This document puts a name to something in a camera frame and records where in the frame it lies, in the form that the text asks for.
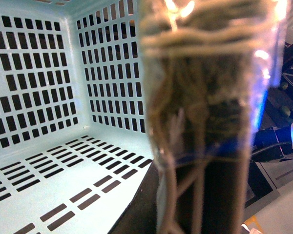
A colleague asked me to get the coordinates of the light blue plastic basket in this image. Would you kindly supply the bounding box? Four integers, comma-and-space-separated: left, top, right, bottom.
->
0, 0, 288, 234

